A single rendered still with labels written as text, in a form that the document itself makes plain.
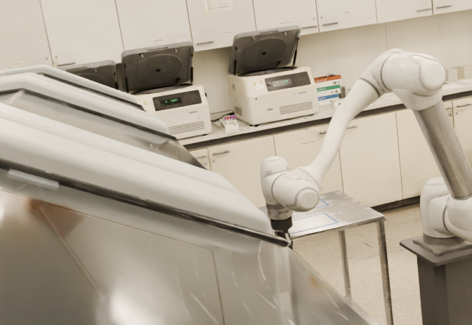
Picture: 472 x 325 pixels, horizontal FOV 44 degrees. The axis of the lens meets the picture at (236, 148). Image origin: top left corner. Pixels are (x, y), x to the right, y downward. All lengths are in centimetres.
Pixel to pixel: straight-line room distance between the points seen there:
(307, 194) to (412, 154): 321
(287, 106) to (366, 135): 70
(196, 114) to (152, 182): 357
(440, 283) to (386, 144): 249
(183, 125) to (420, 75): 258
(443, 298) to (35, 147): 203
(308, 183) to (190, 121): 252
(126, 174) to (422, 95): 142
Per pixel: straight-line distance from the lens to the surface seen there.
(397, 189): 496
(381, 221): 251
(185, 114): 425
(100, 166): 69
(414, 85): 195
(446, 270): 245
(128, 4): 446
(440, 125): 207
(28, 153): 68
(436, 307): 253
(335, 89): 501
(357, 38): 533
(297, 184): 181
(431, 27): 569
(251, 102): 435
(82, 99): 154
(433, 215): 238
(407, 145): 492
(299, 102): 447
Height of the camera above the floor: 168
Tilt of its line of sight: 12 degrees down
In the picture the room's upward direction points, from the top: 8 degrees counter-clockwise
